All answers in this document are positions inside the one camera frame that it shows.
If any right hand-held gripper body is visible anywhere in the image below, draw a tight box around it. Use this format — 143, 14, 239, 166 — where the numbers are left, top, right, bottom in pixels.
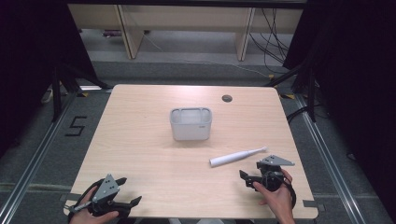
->
256, 154, 296, 192

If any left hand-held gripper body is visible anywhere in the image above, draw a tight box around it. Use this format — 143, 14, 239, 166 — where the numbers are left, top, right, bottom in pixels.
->
88, 174, 132, 217

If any white electric toothbrush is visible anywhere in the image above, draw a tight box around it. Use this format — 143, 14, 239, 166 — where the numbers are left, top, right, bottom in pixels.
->
208, 146, 268, 169

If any grey plastic toothbrush holder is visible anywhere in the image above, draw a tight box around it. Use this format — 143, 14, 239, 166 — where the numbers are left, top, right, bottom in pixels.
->
169, 106, 214, 142

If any person's right hand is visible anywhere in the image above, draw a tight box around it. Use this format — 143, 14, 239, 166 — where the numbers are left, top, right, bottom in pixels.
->
252, 168, 296, 224

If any person's left hand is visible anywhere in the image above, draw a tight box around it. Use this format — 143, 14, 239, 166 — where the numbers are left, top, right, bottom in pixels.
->
68, 186, 120, 224

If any grey tape piece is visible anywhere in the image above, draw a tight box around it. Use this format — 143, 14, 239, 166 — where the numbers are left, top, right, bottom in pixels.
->
302, 199, 327, 213
59, 192, 82, 203

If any black metal stand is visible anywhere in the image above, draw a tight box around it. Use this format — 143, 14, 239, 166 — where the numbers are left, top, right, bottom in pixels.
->
50, 62, 114, 123
263, 59, 319, 123

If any black curtain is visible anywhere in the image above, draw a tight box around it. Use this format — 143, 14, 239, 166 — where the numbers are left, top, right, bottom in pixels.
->
0, 0, 98, 158
282, 0, 396, 216

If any purple flat item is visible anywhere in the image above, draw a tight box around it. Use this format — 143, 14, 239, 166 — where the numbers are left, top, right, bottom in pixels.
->
102, 29, 123, 38

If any black gripper strap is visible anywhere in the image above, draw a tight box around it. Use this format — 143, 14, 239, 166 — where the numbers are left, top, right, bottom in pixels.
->
281, 176, 297, 210
74, 177, 106, 208

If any grey cable plug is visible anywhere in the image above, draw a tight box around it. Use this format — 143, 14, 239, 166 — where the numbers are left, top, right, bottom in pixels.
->
64, 201, 93, 215

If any metal floor rail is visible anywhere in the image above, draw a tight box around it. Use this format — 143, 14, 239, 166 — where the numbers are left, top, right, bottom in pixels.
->
294, 93, 368, 224
0, 91, 78, 224

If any thick black floor cable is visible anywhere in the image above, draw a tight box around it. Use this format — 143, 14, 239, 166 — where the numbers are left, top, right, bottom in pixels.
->
286, 105, 310, 124

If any thin white cable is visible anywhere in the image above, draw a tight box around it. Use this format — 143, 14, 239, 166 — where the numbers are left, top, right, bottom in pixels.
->
142, 32, 273, 78

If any bundle of black cables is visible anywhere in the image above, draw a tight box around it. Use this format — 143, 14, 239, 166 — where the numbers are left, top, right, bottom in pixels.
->
248, 7, 290, 75

